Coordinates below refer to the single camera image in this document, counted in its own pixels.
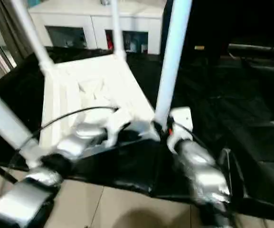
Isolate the white plastic table top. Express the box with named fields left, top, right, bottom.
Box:
left=26, top=53, right=161, bottom=167

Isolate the white plastic table leg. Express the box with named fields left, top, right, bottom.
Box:
left=154, top=0, right=194, bottom=124
left=10, top=0, right=56, bottom=73
left=110, top=0, right=127, bottom=60
left=0, top=80, right=43, bottom=167

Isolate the black mat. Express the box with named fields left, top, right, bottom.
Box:
left=0, top=46, right=274, bottom=221

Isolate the small red item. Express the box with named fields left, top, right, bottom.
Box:
left=106, top=33, right=114, bottom=50

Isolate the white cabinet with glass doors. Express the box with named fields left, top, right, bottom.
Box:
left=28, top=0, right=164, bottom=55

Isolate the long black bar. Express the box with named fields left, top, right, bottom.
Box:
left=227, top=43, right=274, bottom=55

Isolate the black work table leg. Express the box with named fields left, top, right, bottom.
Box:
left=0, top=163, right=19, bottom=185

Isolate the grey curtain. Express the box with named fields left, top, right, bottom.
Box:
left=0, top=0, right=45, bottom=63

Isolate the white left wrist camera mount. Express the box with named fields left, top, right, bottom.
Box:
left=104, top=110, right=132, bottom=147

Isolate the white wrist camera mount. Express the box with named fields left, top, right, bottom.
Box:
left=104, top=110, right=132, bottom=147
left=167, top=106, right=194, bottom=153

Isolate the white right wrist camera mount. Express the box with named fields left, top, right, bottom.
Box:
left=167, top=106, right=194, bottom=153

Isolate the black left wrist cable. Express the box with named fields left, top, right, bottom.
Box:
left=7, top=105, right=121, bottom=170

